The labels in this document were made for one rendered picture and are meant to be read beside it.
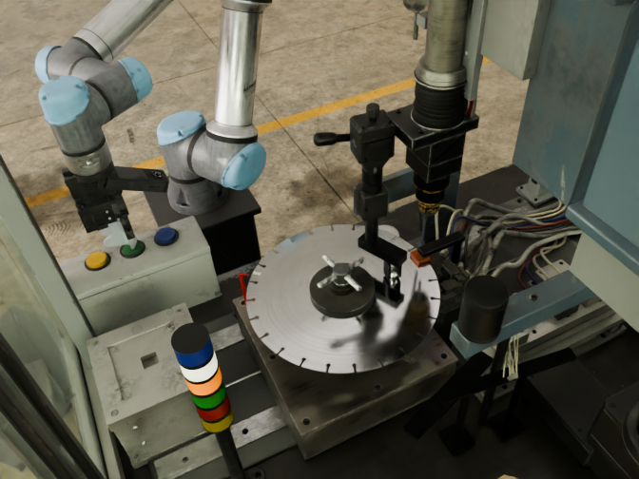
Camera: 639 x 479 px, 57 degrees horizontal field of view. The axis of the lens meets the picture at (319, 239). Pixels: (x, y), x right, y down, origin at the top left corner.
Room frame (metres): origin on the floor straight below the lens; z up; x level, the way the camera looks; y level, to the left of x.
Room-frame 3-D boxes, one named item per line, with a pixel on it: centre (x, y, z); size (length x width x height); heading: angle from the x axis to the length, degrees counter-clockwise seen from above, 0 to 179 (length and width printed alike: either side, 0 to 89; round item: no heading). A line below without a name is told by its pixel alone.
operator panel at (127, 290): (0.84, 0.37, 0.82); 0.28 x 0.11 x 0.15; 113
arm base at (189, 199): (1.19, 0.30, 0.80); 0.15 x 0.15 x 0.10
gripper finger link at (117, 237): (0.84, 0.38, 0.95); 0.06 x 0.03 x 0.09; 113
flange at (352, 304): (0.66, -0.03, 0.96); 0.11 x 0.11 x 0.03
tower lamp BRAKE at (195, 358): (0.43, 0.16, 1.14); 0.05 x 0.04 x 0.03; 23
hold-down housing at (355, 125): (0.71, -0.09, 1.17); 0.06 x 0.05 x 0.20; 104
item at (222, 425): (0.43, 0.16, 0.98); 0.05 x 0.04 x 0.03; 23
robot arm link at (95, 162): (0.85, 0.39, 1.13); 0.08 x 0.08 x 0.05
